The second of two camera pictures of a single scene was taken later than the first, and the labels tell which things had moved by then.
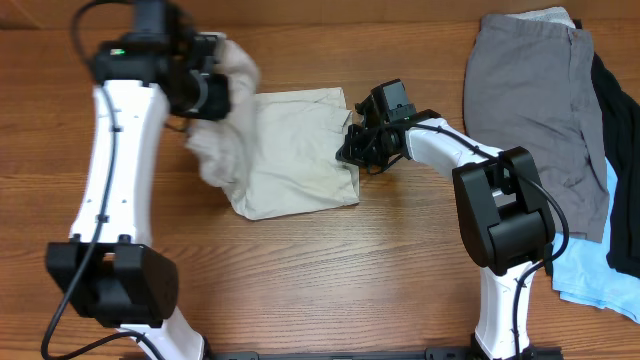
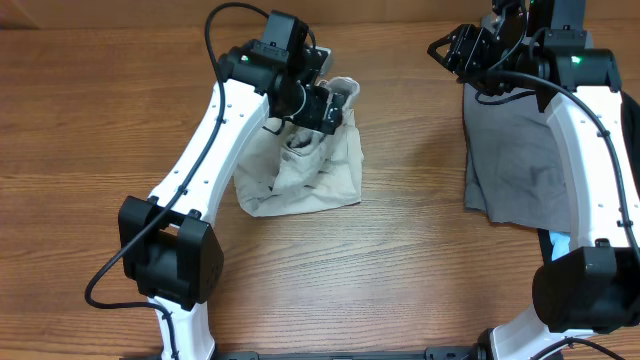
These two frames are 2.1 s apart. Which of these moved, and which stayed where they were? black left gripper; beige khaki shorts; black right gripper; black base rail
Moved: black left gripper; black right gripper
Stayed: black base rail; beige khaki shorts
